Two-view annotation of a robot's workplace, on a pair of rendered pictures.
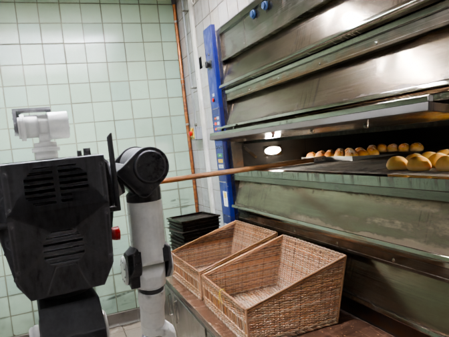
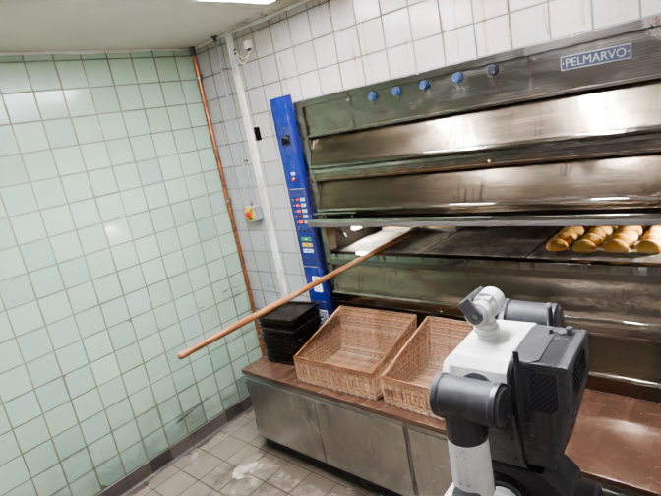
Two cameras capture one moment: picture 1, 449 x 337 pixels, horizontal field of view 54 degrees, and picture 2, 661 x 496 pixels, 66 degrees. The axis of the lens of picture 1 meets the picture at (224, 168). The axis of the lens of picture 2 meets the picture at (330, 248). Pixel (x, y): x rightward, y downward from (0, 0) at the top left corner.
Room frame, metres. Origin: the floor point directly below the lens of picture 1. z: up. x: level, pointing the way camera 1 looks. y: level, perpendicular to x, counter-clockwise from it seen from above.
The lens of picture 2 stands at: (0.16, 1.24, 1.95)
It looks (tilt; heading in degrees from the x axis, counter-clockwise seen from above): 14 degrees down; 335
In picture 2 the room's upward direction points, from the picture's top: 11 degrees counter-clockwise
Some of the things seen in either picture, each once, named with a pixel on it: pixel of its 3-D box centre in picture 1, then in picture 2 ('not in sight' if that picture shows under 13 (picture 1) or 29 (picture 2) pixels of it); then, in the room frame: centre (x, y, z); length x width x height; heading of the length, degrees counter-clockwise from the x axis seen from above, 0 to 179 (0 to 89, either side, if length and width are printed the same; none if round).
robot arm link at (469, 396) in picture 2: not in sight; (469, 408); (0.95, 0.61, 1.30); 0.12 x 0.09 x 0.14; 24
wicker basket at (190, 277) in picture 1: (221, 255); (356, 347); (2.53, 0.07, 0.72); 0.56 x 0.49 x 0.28; 22
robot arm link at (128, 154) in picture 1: (142, 174); (530, 325); (1.13, 0.21, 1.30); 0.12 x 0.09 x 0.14; 26
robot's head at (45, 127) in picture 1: (46, 130); (485, 310); (1.08, 0.42, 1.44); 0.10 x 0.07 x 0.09; 115
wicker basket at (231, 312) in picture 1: (268, 281); (454, 367); (1.96, -0.15, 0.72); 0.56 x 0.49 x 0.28; 20
